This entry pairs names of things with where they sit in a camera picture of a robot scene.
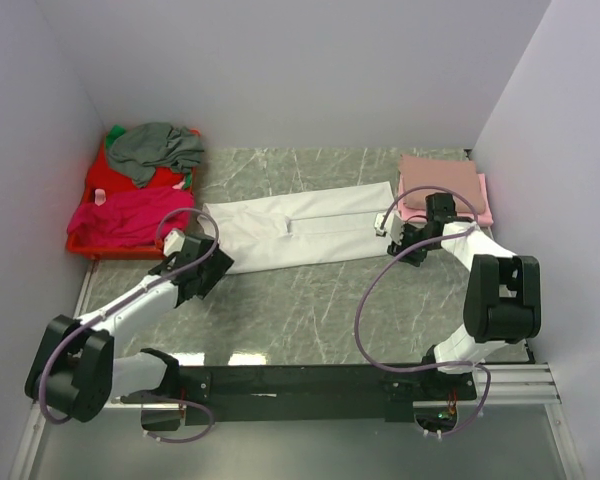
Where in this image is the white t-shirt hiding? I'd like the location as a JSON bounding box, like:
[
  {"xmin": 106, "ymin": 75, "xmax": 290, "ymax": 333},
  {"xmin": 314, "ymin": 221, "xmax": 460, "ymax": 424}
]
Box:
[{"xmin": 199, "ymin": 182, "xmax": 394, "ymax": 274}]

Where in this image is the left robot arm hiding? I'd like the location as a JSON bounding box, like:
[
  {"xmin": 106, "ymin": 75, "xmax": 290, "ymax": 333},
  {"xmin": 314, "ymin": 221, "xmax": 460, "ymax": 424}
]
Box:
[{"xmin": 24, "ymin": 232, "xmax": 234, "ymax": 424}]

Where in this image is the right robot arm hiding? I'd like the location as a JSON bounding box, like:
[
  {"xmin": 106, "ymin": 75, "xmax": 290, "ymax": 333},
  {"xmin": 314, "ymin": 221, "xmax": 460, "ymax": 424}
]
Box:
[{"xmin": 374, "ymin": 186, "xmax": 541, "ymax": 375}]

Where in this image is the folded tan t-shirt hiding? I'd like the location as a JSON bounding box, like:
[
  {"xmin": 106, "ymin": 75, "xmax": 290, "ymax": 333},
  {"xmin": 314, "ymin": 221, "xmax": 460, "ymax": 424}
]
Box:
[{"xmin": 399, "ymin": 154, "xmax": 486, "ymax": 214}]

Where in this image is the folded pink t-shirt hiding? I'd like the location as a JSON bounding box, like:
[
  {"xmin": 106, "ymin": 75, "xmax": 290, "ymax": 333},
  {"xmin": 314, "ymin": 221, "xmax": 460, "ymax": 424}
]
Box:
[{"xmin": 397, "ymin": 172, "xmax": 495, "ymax": 228}]

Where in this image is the magenta t-shirt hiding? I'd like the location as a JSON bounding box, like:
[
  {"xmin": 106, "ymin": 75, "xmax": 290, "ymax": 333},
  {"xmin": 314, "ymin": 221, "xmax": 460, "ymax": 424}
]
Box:
[{"xmin": 67, "ymin": 186, "xmax": 194, "ymax": 248}]

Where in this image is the black base beam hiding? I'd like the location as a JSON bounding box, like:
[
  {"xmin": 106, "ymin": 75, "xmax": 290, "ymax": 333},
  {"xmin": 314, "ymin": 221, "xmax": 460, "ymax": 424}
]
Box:
[{"xmin": 119, "ymin": 363, "xmax": 481, "ymax": 431}]

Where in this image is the red t-shirt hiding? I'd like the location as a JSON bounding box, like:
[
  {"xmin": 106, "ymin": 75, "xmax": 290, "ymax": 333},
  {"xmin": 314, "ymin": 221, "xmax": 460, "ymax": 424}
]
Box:
[{"xmin": 81, "ymin": 142, "xmax": 196, "ymax": 203}]

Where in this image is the grey t-shirt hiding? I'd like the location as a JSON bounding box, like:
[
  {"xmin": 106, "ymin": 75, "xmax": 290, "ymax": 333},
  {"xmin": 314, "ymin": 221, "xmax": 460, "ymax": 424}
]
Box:
[{"xmin": 105, "ymin": 122, "xmax": 205, "ymax": 188}]

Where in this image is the green t-shirt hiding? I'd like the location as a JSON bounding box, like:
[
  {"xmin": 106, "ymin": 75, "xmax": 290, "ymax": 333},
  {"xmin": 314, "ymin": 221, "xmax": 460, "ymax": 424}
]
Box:
[{"xmin": 104, "ymin": 125, "xmax": 126, "ymax": 149}]

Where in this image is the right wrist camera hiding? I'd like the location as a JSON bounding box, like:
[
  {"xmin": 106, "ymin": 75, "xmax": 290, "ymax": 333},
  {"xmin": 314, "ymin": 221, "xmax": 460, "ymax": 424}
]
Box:
[{"xmin": 374, "ymin": 212, "xmax": 405, "ymax": 244}]

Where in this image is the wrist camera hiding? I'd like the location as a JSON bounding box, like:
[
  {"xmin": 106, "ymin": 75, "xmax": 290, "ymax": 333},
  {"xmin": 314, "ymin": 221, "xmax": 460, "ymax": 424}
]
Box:
[
  {"xmin": 162, "ymin": 229, "xmax": 186, "ymax": 257},
  {"xmin": 374, "ymin": 212, "xmax": 405, "ymax": 244}
]

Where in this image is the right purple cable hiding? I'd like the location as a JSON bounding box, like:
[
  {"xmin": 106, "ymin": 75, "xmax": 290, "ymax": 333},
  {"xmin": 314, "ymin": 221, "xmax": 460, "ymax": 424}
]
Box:
[{"xmin": 354, "ymin": 185, "xmax": 492, "ymax": 439}]

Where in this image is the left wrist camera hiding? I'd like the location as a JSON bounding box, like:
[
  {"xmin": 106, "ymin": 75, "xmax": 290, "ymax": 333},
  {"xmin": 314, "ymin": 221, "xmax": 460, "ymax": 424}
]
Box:
[{"xmin": 162, "ymin": 229, "xmax": 186, "ymax": 257}]

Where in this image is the aluminium rail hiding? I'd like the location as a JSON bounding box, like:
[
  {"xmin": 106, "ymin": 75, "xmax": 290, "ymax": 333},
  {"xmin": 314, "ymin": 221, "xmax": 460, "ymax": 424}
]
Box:
[{"xmin": 414, "ymin": 363, "xmax": 564, "ymax": 406}]

